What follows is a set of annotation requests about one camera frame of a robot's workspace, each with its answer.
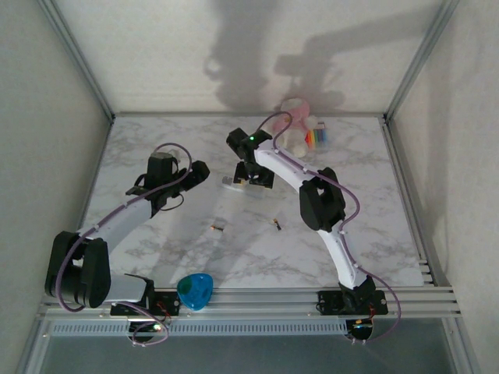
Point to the gold and black battery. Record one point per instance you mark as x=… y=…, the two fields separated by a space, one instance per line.
x=276 y=224
x=217 y=227

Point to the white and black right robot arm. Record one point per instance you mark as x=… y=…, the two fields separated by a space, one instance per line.
x=280 y=163

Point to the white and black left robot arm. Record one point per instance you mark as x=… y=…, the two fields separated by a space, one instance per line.
x=124 y=218

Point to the pink and white plush toy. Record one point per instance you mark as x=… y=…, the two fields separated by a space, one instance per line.
x=294 y=109

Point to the rainbow striped toy piece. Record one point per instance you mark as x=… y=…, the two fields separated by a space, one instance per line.
x=317 y=137

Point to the blue rounded plastic object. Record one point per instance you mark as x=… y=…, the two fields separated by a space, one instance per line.
x=195 y=290

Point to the aluminium rear rail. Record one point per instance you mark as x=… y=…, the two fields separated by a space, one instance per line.
x=175 y=114

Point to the aluminium table edge rail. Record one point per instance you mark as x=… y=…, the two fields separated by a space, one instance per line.
x=253 y=300

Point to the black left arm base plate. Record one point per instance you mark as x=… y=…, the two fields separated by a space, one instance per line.
x=167 y=302

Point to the aluminium side rail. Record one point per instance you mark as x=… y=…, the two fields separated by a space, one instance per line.
x=397 y=163

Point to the aluminium frame post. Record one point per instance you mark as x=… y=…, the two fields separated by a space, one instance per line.
x=79 y=58
x=421 y=58

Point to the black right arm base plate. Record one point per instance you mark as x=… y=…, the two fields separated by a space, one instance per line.
x=329 y=303

